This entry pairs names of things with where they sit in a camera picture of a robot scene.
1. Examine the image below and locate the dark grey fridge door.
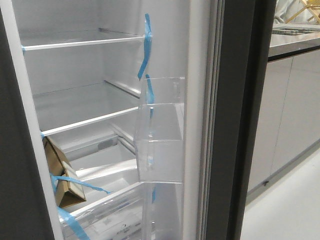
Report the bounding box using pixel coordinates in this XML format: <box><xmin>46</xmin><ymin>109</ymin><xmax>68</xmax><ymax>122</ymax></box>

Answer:
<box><xmin>183</xmin><ymin>0</ymin><xmax>276</xmax><ymax>240</ymax></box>
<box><xmin>0</xmin><ymin>9</ymin><xmax>55</xmax><ymax>240</ymax></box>

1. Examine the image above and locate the clear plastic door bin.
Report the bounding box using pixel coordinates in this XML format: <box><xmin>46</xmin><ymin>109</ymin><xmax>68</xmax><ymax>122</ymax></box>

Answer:
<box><xmin>134</xmin><ymin>75</ymin><xmax>186</xmax><ymax>183</ymax></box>

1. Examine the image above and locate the white fridge interior body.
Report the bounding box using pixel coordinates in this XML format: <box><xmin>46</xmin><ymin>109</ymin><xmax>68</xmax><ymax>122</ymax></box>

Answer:
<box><xmin>0</xmin><ymin>0</ymin><xmax>195</xmax><ymax>240</ymax></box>

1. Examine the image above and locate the brown cardboard box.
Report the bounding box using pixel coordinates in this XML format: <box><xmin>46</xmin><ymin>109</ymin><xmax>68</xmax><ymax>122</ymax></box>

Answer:
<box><xmin>42</xmin><ymin>136</ymin><xmax>86</xmax><ymax>208</ymax></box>

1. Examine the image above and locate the blue tape strip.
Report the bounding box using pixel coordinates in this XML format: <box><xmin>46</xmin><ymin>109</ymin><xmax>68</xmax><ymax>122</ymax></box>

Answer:
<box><xmin>50</xmin><ymin>173</ymin><xmax>112</xmax><ymax>194</ymax></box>

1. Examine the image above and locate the grey kitchen counter cabinet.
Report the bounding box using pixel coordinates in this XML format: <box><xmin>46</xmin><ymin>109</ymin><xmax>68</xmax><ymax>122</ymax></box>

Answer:
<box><xmin>247</xmin><ymin>23</ymin><xmax>320</xmax><ymax>202</ymax></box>

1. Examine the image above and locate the steel kitchen sink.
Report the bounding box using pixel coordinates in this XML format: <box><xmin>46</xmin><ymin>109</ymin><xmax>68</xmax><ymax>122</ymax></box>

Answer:
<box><xmin>272</xmin><ymin>27</ymin><xmax>320</xmax><ymax>36</ymax></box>

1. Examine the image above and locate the wooden dish rack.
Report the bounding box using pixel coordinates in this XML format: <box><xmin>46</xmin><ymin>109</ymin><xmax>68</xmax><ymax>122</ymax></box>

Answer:
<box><xmin>283</xmin><ymin>0</ymin><xmax>320</xmax><ymax>24</ymax></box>

